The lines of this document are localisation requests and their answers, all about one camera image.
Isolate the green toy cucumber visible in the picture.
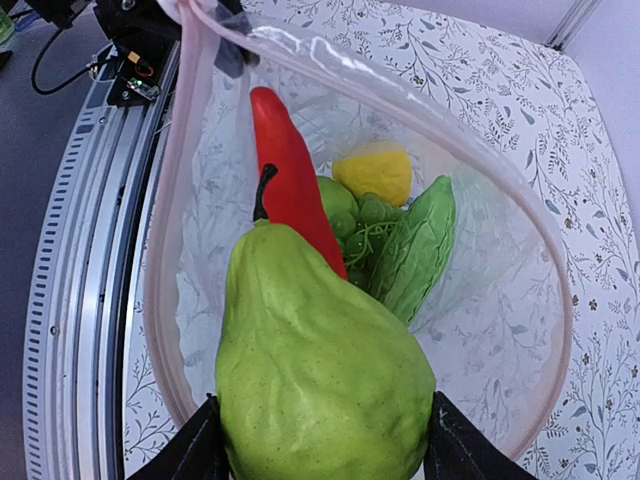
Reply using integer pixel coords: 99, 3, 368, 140
369, 175, 456, 326

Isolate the yellow toy lemon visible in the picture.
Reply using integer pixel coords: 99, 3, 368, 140
332, 142, 413, 207

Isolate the orange toy carrot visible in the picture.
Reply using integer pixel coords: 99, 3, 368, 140
250, 87, 347, 279

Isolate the right aluminium corner post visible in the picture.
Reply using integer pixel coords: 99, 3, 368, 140
545, 0, 602, 52

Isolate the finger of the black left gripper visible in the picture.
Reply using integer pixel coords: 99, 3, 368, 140
214, 0, 260, 78

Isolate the green toy grape bunch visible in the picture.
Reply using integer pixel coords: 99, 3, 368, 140
316, 176, 405, 291

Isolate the floral patterned table mat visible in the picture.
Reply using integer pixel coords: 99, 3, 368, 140
123, 1, 639, 479

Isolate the aluminium front rail base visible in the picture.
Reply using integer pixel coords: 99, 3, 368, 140
22, 46, 179, 479

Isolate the green toy leafy vegetable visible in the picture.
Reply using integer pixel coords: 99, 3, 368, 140
215, 163, 438, 480

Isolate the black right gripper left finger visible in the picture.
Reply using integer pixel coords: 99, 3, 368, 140
130, 394, 230, 480

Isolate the clear zip top bag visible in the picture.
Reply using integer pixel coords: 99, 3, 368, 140
144, 1, 572, 459

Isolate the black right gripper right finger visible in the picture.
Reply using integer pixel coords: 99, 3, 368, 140
423, 391, 535, 480

